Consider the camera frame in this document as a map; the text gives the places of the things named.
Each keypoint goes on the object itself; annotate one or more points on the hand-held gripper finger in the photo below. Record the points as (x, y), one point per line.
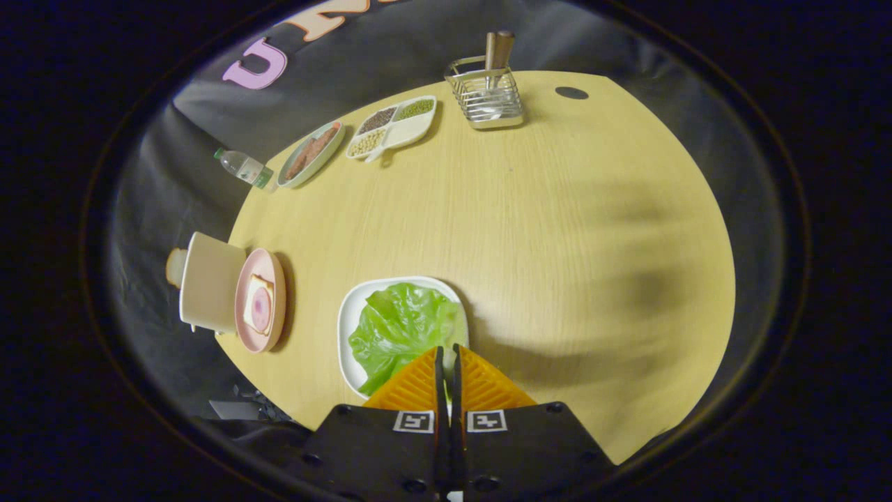
(439, 380)
(456, 380)

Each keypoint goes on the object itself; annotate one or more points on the green lettuce leaf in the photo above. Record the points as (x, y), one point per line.
(397, 328)

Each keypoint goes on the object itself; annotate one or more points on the white square plate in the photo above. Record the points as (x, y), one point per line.
(348, 314)

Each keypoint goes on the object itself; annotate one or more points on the pink round plate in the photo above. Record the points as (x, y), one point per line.
(274, 293)

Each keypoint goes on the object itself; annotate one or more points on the toast slice with ham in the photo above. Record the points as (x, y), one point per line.
(259, 303)

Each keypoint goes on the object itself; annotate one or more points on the beige toaster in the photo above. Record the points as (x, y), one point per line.
(209, 282)

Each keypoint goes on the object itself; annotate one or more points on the green oval plate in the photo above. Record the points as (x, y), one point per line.
(334, 148)

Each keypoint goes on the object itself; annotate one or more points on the white divided tray with beans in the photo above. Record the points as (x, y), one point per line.
(394, 125)

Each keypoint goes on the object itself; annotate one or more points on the brown meat strips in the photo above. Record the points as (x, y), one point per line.
(310, 152)

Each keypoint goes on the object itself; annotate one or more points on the clear plastic water bottle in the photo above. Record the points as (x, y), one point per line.
(242, 167)

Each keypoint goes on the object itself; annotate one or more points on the dark table grommet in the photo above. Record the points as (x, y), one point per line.
(571, 93)

